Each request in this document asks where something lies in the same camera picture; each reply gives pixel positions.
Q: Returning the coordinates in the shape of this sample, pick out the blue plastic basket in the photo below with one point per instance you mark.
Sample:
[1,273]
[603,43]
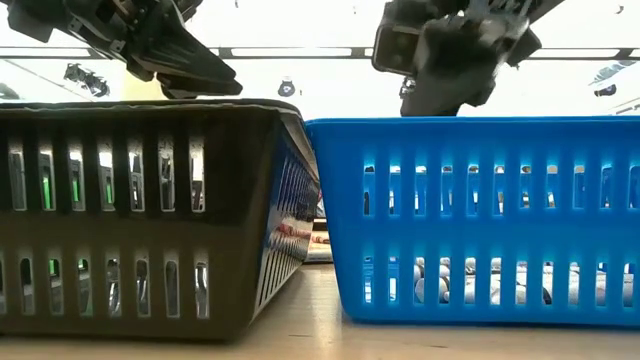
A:
[345,240]

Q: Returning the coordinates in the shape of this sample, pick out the dark ceiling fixture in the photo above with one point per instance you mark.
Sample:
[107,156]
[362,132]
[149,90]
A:
[605,90]

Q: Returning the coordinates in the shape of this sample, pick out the black ceiling mounted camera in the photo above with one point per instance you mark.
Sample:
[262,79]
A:
[406,86]

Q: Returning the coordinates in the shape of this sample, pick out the black ceiling light track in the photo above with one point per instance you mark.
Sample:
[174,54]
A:
[300,52]

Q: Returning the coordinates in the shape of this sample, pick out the round ceiling fixture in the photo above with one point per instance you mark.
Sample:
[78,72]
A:
[286,88]

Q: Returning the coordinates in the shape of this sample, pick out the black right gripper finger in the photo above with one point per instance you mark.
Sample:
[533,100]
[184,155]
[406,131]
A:
[445,85]

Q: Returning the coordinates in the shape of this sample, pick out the black plastic basket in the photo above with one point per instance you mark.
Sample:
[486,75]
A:
[235,200]

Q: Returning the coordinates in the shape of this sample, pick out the black ceiling mounted device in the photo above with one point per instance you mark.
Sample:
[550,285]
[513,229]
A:
[87,80]

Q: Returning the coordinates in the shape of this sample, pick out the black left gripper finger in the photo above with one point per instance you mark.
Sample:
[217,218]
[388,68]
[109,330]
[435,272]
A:
[185,55]
[200,88]

